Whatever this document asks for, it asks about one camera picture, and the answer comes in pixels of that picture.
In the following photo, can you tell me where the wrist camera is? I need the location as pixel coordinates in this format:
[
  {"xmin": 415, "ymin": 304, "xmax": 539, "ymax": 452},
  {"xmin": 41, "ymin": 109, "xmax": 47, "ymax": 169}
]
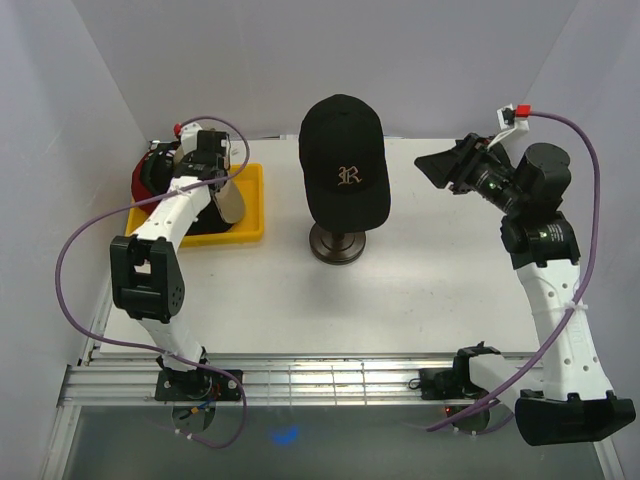
[
  {"xmin": 174, "ymin": 122, "xmax": 202, "ymax": 154},
  {"xmin": 488, "ymin": 104, "xmax": 532, "ymax": 149}
]

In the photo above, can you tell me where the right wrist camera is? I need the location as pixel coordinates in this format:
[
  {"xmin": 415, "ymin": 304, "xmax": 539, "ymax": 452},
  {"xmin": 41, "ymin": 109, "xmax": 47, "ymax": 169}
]
[{"xmin": 488, "ymin": 104, "xmax": 532, "ymax": 149}]

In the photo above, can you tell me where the dark green cap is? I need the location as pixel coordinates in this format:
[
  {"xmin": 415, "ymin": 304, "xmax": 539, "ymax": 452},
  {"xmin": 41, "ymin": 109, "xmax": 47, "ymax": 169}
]
[{"xmin": 143, "ymin": 146, "xmax": 174, "ymax": 195}]

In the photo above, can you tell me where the black cap in tray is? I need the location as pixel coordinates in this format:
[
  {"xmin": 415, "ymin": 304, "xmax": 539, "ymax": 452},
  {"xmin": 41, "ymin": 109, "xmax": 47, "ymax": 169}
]
[{"xmin": 149, "ymin": 141, "xmax": 239, "ymax": 235}]

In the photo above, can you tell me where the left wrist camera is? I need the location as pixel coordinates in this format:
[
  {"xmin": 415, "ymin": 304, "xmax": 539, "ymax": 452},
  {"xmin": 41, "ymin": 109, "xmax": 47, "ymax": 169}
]
[{"xmin": 174, "ymin": 122, "xmax": 202, "ymax": 154}]

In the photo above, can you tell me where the beige mannequin head stand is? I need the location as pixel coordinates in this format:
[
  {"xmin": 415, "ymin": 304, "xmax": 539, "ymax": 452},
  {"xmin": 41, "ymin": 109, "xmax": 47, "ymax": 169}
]
[{"xmin": 309, "ymin": 223, "xmax": 366, "ymax": 265}]

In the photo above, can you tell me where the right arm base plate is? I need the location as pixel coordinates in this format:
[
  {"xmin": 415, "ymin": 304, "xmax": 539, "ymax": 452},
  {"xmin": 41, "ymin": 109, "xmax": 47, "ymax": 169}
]
[{"xmin": 418, "ymin": 368, "xmax": 481, "ymax": 400}]

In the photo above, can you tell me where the beige cap black letter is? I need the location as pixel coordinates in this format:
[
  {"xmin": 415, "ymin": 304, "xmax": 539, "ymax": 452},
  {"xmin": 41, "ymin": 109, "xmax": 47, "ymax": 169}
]
[{"xmin": 173, "ymin": 145, "xmax": 245, "ymax": 225}]

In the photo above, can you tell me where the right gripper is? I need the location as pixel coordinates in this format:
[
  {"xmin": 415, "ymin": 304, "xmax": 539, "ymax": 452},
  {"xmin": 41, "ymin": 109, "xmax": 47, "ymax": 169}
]
[{"xmin": 411, "ymin": 133, "xmax": 524, "ymax": 215}]

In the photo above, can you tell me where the black cap gold letter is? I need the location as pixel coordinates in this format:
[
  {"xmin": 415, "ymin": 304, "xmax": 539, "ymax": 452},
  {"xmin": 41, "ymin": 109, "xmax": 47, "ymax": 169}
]
[{"xmin": 298, "ymin": 94, "xmax": 391, "ymax": 234}]

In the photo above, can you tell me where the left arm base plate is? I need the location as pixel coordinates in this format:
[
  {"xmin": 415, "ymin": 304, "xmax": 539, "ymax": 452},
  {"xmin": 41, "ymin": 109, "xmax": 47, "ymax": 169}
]
[{"xmin": 154, "ymin": 369, "xmax": 243, "ymax": 403}]

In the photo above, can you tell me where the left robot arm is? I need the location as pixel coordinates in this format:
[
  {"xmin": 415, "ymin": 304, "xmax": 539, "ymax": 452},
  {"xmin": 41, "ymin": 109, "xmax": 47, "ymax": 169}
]
[{"xmin": 110, "ymin": 123, "xmax": 245, "ymax": 400}]

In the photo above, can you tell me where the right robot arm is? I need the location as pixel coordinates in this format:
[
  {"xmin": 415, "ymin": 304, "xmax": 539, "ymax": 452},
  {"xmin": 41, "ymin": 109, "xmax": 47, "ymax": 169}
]
[{"xmin": 414, "ymin": 134, "xmax": 636, "ymax": 446}]

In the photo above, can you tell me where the yellow plastic tray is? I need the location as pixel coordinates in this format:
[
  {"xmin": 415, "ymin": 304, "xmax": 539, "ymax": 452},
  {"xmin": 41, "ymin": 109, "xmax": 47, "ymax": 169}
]
[{"xmin": 124, "ymin": 162, "xmax": 265, "ymax": 249}]

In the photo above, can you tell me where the red cap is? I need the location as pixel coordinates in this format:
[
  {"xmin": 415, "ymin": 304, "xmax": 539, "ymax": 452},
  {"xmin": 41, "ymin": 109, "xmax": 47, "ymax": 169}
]
[{"xmin": 131, "ymin": 151, "xmax": 157, "ymax": 202}]

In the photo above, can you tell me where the aluminium frame rail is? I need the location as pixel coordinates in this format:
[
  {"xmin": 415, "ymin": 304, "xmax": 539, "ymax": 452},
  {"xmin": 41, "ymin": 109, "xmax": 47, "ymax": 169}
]
[{"xmin": 58, "ymin": 353, "xmax": 453, "ymax": 407}]

